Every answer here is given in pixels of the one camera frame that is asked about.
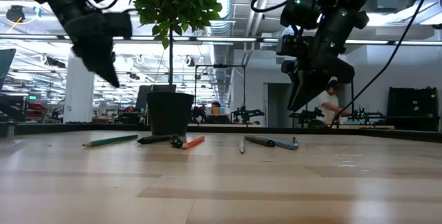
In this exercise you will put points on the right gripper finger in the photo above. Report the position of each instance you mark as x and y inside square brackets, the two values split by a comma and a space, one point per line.
[304, 92]

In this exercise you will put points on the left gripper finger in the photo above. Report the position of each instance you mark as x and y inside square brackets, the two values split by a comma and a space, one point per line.
[105, 68]

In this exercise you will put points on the blue pen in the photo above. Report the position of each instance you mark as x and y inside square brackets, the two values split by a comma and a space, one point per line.
[285, 144]

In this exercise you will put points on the slim black clip pen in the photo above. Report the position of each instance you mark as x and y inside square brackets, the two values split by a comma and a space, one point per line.
[259, 141]

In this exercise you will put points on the green pencil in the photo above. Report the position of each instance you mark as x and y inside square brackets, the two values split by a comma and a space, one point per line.
[110, 140]

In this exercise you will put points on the black ballpoint pen rubber grip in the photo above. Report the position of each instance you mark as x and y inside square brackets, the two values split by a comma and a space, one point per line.
[177, 142]

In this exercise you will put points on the orange pencil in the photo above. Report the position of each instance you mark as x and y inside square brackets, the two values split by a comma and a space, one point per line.
[193, 142]

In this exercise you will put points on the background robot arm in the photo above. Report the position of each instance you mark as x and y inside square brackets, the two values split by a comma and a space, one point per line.
[362, 114]
[247, 114]
[305, 115]

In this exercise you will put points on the standing person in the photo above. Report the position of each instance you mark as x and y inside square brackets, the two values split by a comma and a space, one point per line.
[328, 103]

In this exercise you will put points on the white pillar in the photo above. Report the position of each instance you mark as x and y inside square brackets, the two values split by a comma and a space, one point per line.
[78, 99]

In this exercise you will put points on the black background monitor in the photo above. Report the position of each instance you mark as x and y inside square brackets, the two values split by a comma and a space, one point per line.
[143, 97]

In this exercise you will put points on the green exit sign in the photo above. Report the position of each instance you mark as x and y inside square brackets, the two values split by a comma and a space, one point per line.
[32, 97]

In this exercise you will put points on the black plant pot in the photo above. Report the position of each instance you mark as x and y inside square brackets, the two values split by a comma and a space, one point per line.
[169, 113]

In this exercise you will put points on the black ceiling device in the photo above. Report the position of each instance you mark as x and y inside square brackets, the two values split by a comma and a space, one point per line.
[15, 13]

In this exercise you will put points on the tilted computer monitor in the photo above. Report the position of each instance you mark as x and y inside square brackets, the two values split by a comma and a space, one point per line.
[5, 65]

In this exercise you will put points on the seated person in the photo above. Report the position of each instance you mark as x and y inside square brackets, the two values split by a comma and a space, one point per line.
[215, 105]

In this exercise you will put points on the linear ceiling light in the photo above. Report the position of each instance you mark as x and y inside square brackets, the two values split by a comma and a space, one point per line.
[224, 39]

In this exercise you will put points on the black equipment case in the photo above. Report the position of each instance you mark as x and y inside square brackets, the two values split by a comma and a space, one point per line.
[412, 106]

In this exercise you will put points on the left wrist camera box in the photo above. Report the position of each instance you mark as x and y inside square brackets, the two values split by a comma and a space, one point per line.
[119, 25]

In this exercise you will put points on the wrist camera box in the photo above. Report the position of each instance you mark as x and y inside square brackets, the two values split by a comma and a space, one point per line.
[119, 25]
[293, 46]

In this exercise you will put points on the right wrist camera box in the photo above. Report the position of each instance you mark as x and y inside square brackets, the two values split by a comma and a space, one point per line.
[293, 46]

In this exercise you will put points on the black stand frame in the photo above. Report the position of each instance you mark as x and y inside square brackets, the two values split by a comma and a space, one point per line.
[353, 96]

